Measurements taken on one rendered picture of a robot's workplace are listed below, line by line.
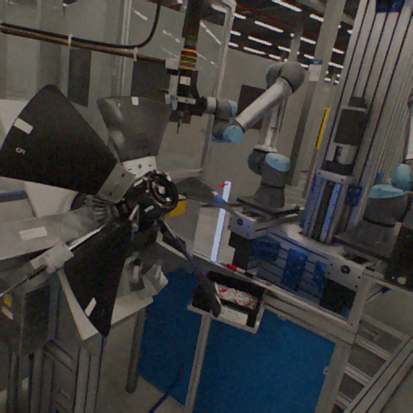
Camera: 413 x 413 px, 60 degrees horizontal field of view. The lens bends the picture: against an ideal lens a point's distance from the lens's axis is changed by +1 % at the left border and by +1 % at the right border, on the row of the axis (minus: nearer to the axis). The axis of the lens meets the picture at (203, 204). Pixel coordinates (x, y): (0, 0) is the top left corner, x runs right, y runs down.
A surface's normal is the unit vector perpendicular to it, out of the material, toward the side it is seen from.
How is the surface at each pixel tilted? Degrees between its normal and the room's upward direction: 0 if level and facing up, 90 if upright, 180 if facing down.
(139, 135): 44
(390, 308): 90
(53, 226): 50
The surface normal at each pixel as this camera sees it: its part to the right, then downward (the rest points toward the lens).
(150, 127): 0.16, -0.53
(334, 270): -0.70, 0.09
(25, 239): 0.73, -0.38
